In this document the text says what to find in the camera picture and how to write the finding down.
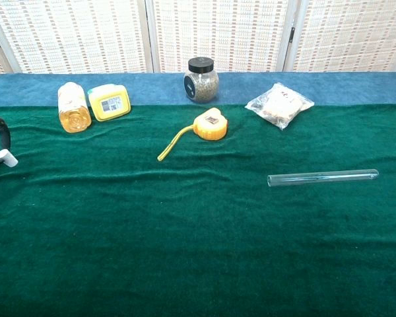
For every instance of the glass jar with black lid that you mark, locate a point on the glass jar with black lid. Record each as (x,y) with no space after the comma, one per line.
(201,87)

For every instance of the blue table cover cloth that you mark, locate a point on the blue table cover cloth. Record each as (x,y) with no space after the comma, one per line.
(26,89)

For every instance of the clear plastic bag of snacks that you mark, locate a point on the clear plastic bag of snacks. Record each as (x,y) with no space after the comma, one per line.
(280,105)

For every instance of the yellow box with green-white lid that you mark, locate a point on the yellow box with green-white lid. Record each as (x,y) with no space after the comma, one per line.
(109,104)

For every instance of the clear glass test tube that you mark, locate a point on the clear glass test tube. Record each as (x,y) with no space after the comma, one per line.
(316,178)

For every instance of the dark green velvet cloth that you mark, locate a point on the dark green velvet cloth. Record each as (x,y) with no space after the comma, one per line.
(184,231)

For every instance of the amber tea drink bottle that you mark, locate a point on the amber tea drink bottle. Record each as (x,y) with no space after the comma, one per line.
(74,112)

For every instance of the small white cap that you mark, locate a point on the small white cap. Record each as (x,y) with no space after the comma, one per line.
(8,158)

